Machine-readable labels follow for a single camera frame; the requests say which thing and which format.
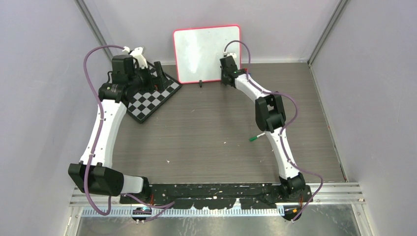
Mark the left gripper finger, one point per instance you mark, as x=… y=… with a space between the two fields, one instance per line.
x=154 y=80
x=160 y=81

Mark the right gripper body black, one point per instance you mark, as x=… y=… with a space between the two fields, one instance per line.
x=223 y=74

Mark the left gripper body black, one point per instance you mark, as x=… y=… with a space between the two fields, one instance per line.
x=142 y=79

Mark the whiteboard with red frame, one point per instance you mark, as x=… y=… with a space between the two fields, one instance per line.
x=198 y=52

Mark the green whiteboard marker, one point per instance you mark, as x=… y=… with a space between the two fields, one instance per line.
x=256 y=137

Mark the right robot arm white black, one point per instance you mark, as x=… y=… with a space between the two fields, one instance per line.
x=270 y=118

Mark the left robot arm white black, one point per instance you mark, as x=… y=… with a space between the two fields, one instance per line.
x=94 y=174

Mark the black and white chessboard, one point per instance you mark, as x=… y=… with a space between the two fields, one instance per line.
x=143 y=104

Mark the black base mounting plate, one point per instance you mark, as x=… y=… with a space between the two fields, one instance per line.
x=218 y=196

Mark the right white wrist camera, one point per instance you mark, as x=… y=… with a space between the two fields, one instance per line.
x=232 y=54

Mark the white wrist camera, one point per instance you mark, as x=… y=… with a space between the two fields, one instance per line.
x=137 y=54
x=232 y=54

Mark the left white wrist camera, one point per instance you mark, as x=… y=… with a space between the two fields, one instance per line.
x=137 y=54

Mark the slotted grey cable duct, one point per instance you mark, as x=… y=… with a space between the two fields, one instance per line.
x=193 y=212

